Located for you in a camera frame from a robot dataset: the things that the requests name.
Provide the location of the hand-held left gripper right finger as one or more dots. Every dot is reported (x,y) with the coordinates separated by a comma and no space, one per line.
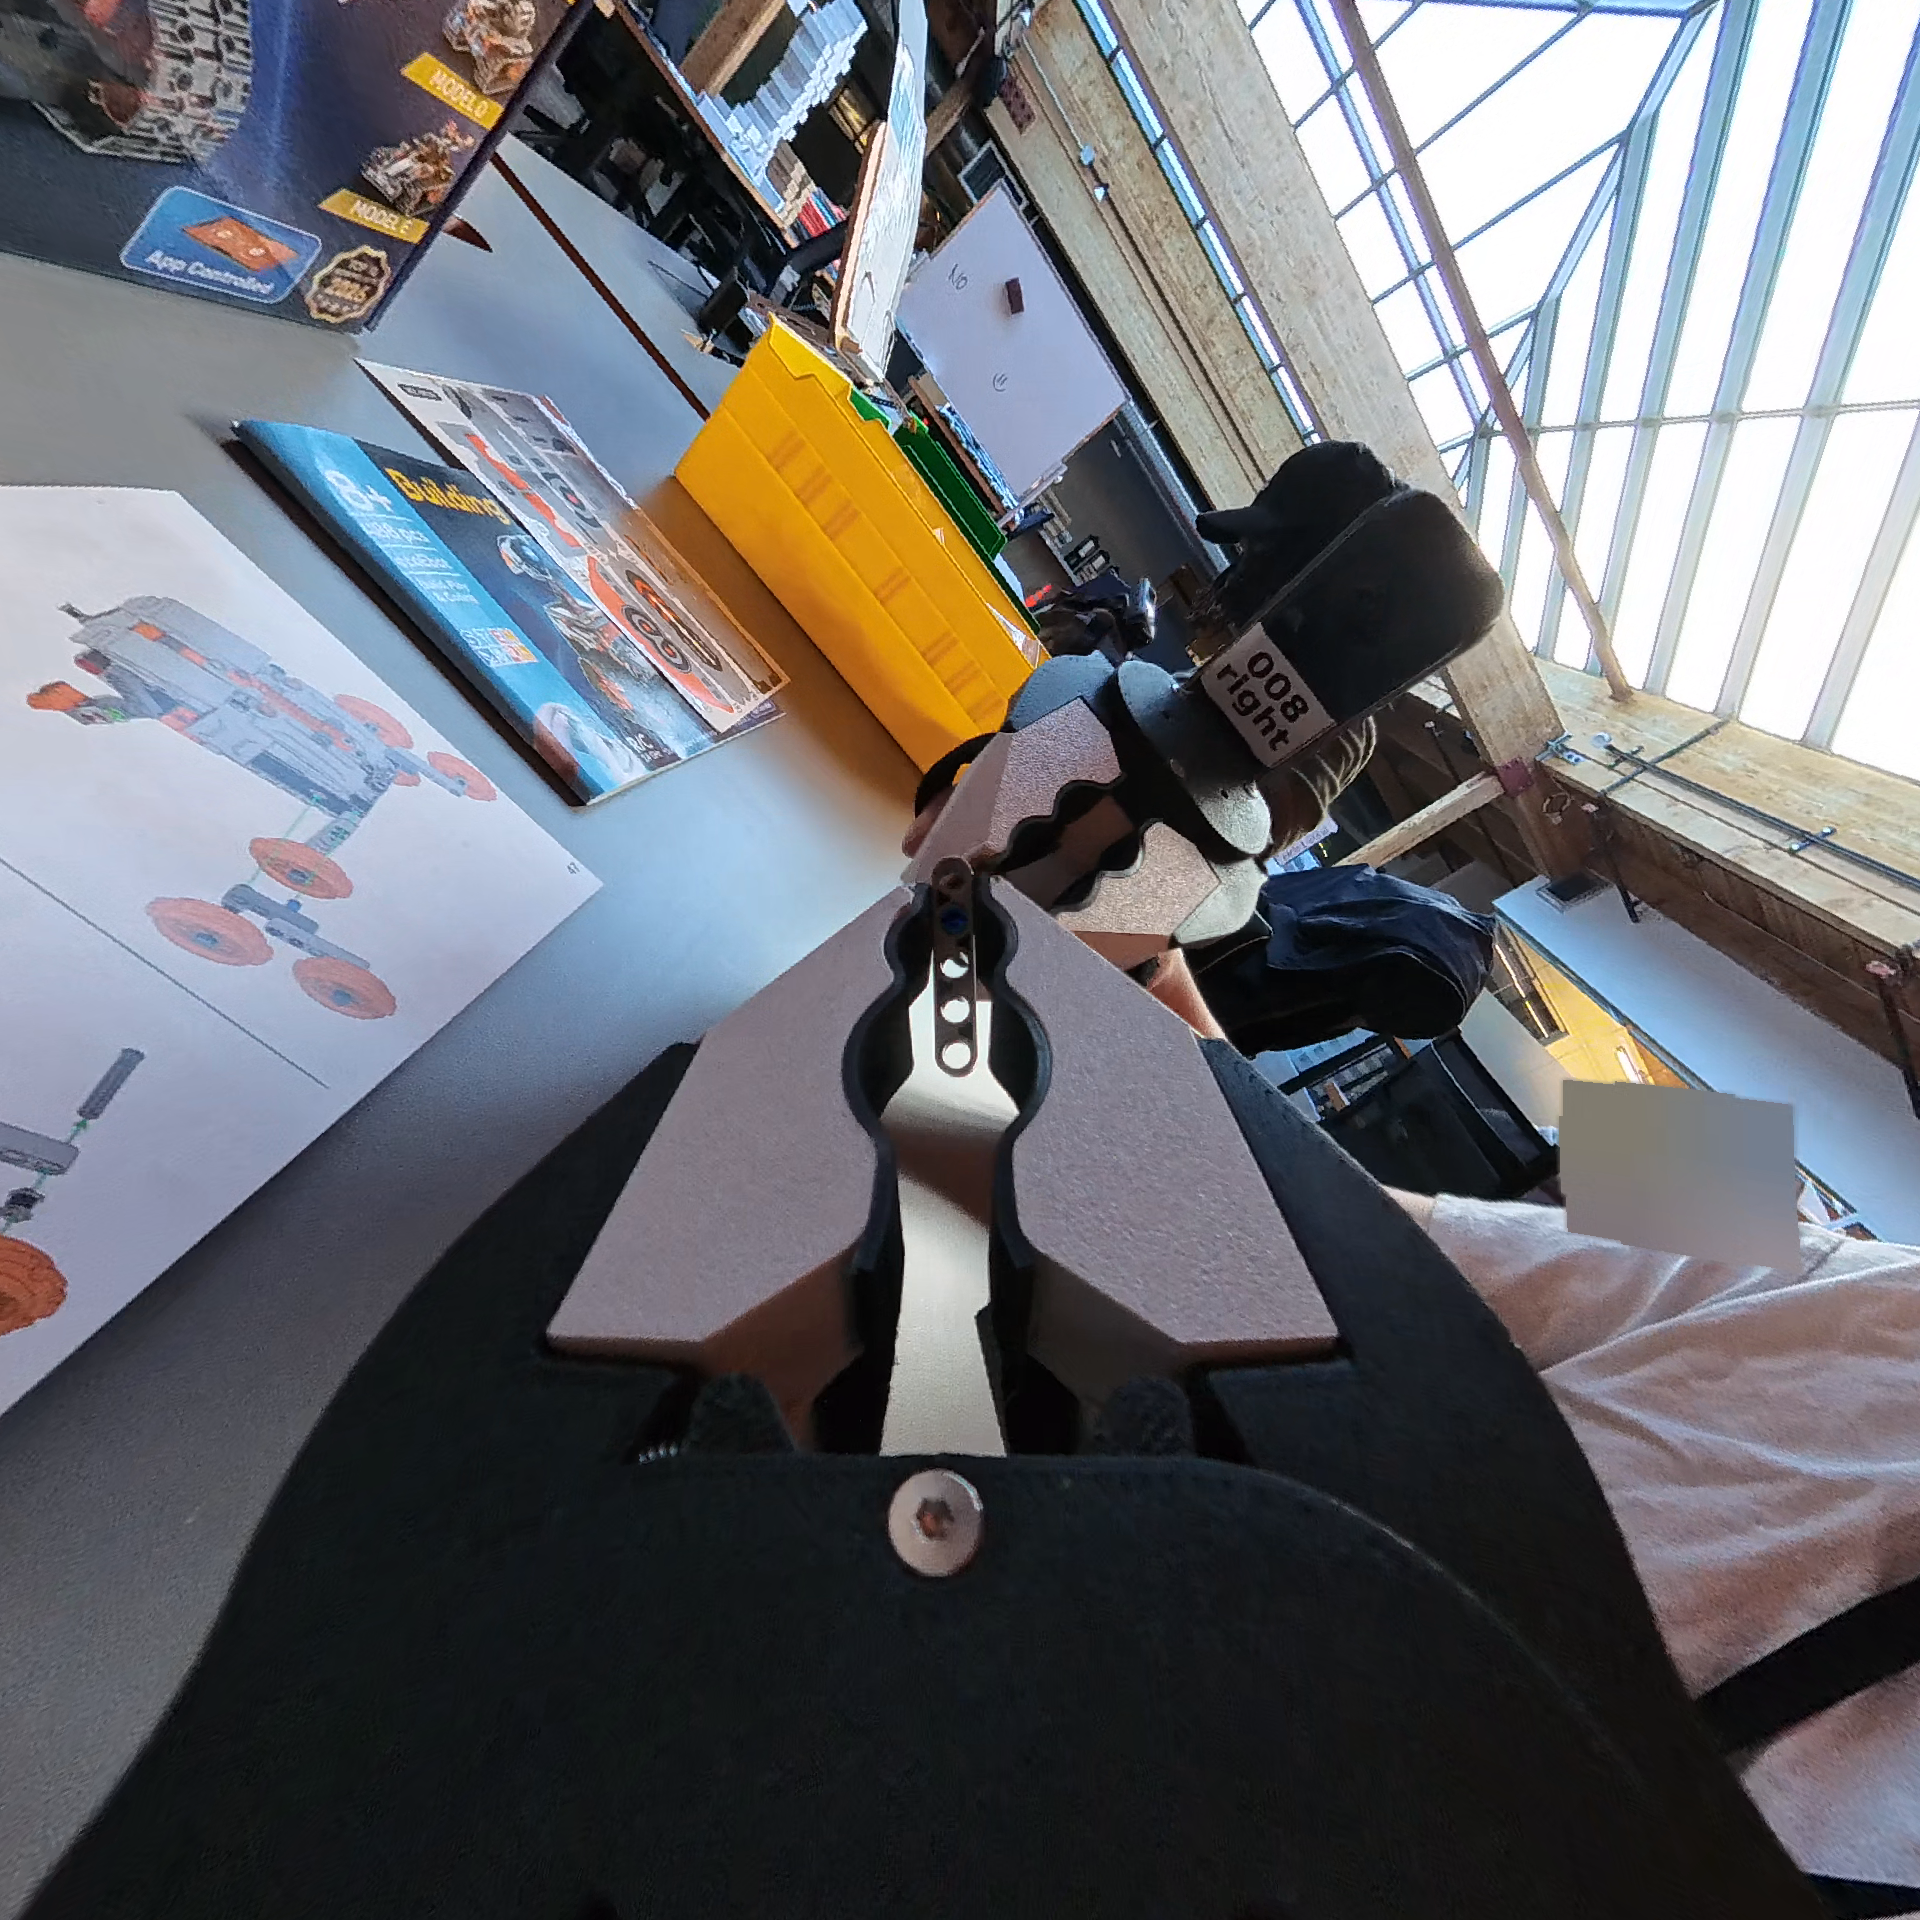
(1155,1200)

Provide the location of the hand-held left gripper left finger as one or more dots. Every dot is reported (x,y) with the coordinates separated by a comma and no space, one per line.
(721,1200)

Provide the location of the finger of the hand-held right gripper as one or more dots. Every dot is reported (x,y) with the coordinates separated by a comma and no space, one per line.
(1148,892)
(1036,781)

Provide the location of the grey holed building beam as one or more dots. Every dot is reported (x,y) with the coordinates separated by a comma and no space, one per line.
(941,962)

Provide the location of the grey desk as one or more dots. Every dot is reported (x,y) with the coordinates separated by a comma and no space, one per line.
(721,902)

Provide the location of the person's right hand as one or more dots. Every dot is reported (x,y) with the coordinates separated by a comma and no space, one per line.
(933,819)

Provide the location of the dark blue jacket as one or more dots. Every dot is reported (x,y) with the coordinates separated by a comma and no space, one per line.
(1350,946)

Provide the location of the yellow plastic bin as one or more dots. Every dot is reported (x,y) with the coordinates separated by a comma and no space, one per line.
(839,541)

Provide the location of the green plastic bin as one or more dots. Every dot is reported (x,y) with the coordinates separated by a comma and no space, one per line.
(954,482)

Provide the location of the open white instruction booklet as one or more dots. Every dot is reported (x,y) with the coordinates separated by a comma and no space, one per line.
(510,886)

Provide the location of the skylight window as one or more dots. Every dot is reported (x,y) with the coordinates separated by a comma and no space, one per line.
(1724,375)

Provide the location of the whiteboard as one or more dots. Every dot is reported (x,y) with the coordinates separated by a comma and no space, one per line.
(1004,331)

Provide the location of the person's white shirt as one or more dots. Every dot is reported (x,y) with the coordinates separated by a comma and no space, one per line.
(1724,1426)

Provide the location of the wooden easel with sheet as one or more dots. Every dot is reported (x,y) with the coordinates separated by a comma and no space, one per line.
(886,182)

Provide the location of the printed sticker sheet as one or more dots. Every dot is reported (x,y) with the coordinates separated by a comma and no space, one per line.
(494,436)

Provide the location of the blue cover manual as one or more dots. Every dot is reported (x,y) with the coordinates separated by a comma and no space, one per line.
(375,525)

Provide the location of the blue robot kit box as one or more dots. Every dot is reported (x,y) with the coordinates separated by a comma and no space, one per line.
(225,150)

